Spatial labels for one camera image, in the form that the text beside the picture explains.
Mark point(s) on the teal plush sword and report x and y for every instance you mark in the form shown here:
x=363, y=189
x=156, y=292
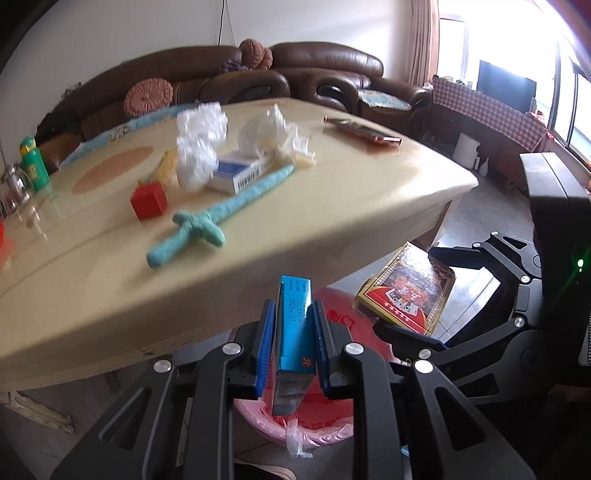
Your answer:
x=217, y=214

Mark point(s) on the trash bin with pink bag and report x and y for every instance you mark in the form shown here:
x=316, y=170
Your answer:
x=318, y=424

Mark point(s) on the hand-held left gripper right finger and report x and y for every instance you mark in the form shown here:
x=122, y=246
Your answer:
x=319, y=355

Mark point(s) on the patterned armchair seat mat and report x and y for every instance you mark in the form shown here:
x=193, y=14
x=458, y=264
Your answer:
x=383, y=99

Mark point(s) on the small metal item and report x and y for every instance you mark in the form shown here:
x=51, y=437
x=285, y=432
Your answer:
x=337, y=120

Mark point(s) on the yellow snack packet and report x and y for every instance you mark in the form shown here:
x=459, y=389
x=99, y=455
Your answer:
x=165, y=168

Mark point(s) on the window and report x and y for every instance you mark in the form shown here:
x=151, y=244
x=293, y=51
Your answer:
x=508, y=37

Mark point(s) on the glass jar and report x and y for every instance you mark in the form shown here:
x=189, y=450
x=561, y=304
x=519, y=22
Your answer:
x=14, y=189

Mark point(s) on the purple cloth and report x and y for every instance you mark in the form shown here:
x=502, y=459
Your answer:
x=233, y=66

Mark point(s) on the clear plastic wrapper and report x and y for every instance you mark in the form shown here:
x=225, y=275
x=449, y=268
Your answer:
x=299, y=138

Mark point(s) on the red checked cloth cabinet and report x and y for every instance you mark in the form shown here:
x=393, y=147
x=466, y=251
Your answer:
x=489, y=113

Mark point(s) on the brown round cushion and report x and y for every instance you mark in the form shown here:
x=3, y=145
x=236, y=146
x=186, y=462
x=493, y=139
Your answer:
x=254, y=53

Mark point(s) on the crumpled clear plastic bag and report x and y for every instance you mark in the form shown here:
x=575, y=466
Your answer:
x=198, y=147

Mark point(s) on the blue and white box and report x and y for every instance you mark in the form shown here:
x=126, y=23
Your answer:
x=240, y=174

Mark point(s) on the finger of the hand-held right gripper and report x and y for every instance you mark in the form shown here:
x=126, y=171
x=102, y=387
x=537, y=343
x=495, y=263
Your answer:
x=415, y=339
x=455, y=257

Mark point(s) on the curtain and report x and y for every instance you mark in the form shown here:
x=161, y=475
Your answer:
x=420, y=41

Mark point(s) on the green bottle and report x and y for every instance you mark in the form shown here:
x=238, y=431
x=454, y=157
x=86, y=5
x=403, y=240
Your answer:
x=34, y=166

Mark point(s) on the phone in red case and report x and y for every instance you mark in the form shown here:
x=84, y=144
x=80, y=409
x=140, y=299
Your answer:
x=367, y=134

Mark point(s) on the television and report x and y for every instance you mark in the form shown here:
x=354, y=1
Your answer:
x=505, y=85

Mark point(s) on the red tray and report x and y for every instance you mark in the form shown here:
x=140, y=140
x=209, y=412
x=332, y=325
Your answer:
x=2, y=240

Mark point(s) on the small beige scrap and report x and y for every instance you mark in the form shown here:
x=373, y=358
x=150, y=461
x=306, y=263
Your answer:
x=304, y=159

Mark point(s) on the blue sofa mat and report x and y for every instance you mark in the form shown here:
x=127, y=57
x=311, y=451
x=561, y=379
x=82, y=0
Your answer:
x=115, y=131

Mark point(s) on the red cube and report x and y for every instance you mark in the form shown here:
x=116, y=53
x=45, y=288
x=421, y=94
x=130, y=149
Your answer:
x=148, y=202

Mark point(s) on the playing card box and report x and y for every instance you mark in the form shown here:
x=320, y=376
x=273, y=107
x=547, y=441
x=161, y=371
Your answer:
x=406, y=290

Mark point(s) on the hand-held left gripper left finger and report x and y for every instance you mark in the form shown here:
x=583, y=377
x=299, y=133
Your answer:
x=263, y=355

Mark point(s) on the small white vase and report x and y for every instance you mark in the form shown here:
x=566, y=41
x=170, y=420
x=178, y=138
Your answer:
x=483, y=168

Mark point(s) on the crumpled white plastic bag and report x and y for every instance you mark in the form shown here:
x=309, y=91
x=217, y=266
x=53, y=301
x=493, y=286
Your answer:
x=258, y=131

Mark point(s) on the blue medicine box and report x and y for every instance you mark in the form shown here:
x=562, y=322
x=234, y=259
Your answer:
x=293, y=323

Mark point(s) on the dark cloth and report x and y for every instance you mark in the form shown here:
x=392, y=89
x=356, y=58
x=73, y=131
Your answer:
x=57, y=122

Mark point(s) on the pink round cushion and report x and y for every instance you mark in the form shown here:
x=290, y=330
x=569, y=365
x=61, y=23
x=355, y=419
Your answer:
x=148, y=97

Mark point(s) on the brown leather sofa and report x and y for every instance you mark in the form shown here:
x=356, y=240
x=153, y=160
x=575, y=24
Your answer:
x=106, y=90
x=323, y=57

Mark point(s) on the white cylinder appliance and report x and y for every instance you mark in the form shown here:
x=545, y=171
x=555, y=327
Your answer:
x=467, y=150

